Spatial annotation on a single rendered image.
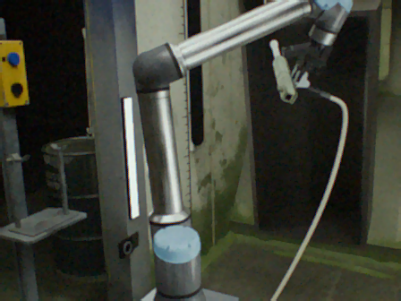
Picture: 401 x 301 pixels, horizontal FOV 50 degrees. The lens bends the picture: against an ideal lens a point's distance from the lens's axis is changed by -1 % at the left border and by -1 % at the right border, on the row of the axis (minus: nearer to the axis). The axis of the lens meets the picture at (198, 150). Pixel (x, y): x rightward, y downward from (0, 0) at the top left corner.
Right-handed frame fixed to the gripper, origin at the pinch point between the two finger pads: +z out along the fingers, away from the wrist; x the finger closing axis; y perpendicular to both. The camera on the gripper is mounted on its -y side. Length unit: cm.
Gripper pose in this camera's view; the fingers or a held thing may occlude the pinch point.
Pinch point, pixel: (290, 85)
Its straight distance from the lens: 172.1
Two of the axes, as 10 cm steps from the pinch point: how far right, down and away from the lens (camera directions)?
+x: 0.2, -5.9, 8.1
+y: 9.5, 2.6, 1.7
